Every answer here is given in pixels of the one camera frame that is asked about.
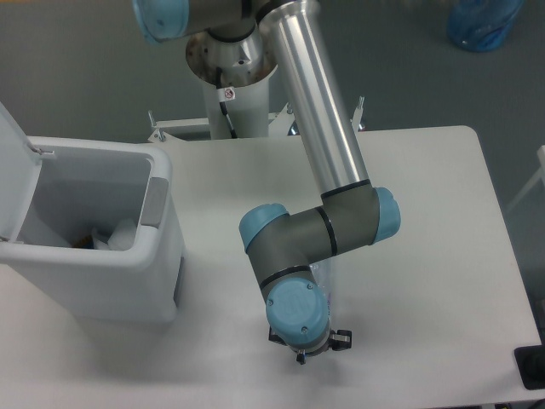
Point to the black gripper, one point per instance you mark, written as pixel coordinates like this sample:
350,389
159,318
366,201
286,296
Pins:
333,340

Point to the crushed clear plastic bottle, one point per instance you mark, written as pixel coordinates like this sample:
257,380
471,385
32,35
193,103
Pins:
322,273

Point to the white paper carton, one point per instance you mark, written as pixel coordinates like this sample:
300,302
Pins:
121,239

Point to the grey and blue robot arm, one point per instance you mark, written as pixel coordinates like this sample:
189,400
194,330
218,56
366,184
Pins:
353,213

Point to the white open trash can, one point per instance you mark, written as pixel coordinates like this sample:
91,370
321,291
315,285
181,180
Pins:
54,191

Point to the black device at table edge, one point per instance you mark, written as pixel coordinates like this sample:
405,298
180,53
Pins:
530,362

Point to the blue water jug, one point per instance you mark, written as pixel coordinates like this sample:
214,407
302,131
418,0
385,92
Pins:
481,26

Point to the white base bracket with bolt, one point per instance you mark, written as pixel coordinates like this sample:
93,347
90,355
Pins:
357,120

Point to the white frame at right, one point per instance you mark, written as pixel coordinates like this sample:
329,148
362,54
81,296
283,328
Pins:
535,179

